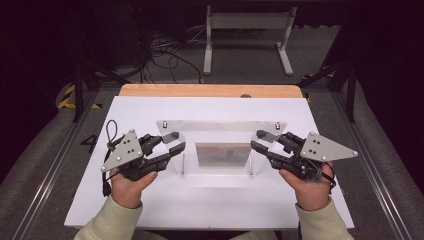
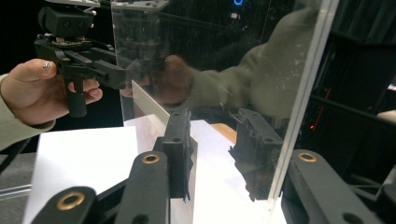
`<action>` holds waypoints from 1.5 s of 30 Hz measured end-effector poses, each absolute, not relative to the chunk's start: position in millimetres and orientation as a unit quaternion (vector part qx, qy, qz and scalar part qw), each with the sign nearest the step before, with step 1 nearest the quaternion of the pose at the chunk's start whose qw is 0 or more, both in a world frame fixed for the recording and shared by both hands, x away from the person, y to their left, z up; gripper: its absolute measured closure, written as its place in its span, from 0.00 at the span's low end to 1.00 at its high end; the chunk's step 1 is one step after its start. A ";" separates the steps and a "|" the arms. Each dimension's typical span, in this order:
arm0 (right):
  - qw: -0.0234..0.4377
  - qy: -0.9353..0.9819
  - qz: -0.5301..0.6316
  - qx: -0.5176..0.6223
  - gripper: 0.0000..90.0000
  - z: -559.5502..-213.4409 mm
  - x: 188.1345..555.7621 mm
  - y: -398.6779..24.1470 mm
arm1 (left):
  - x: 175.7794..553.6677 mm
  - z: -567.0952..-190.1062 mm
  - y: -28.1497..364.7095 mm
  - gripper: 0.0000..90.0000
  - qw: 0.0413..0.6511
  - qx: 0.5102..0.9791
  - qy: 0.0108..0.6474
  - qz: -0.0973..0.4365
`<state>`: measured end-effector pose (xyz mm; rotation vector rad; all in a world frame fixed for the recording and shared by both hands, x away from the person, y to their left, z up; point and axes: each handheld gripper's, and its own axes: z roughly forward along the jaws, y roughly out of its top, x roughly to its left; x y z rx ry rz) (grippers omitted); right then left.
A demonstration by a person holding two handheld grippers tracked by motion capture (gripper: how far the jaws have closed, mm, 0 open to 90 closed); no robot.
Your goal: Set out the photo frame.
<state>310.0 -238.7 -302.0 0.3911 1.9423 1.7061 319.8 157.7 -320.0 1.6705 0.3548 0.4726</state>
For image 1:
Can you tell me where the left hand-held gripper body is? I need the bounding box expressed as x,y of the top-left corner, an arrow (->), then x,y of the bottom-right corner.
100,128 -> 168,182

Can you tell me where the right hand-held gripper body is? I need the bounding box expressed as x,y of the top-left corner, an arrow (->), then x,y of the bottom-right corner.
267,131 -> 359,182

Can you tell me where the photo card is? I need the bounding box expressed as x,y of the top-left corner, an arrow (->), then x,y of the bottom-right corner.
194,142 -> 253,168

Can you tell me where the clear acrylic frame plate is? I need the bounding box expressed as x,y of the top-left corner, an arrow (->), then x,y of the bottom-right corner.
155,119 -> 288,177

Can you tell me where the person's left hand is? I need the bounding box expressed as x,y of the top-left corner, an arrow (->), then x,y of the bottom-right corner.
109,170 -> 159,210

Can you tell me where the person's right hand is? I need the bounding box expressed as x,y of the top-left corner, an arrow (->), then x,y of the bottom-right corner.
278,162 -> 335,212

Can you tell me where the white board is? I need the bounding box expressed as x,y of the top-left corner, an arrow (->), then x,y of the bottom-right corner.
64,95 -> 355,230

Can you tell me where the black tripod stand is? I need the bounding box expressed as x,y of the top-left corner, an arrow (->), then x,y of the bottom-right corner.
68,9 -> 133,123
297,56 -> 358,124

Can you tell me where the yellow black floor tape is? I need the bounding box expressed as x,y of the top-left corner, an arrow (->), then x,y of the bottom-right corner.
57,83 -> 103,110

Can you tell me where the white metal stand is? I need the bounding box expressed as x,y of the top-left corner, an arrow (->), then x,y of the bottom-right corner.
202,4 -> 298,77

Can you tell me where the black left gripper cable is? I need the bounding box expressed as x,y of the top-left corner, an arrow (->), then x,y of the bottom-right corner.
100,119 -> 120,198

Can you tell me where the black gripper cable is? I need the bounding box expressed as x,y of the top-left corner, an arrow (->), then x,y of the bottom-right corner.
100,119 -> 120,198
313,161 -> 338,196

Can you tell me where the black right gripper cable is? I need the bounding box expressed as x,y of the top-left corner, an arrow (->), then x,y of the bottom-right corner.
313,161 -> 338,196

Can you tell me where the aluminium floor rail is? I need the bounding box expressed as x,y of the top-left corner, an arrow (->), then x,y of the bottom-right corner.
11,88 -> 99,240
331,88 -> 416,240

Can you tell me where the tangle of black floor cables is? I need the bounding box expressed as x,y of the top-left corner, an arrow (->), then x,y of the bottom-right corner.
133,19 -> 204,84

